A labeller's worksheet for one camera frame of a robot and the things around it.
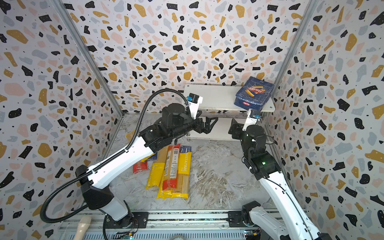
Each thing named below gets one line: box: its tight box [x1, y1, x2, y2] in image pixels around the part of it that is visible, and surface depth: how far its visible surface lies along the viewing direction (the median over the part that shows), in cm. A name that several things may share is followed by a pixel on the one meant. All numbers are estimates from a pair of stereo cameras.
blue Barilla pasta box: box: [234, 76, 275, 111], surface depth 77 cm
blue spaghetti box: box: [180, 145, 192, 153], surface depth 99 cm
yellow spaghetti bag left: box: [145, 145, 169, 190], surface depth 90 cm
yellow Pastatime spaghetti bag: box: [172, 151, 192, 199], surface depth 85 cm
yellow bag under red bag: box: [156, 180, 175, 200], surface depth 82 cm
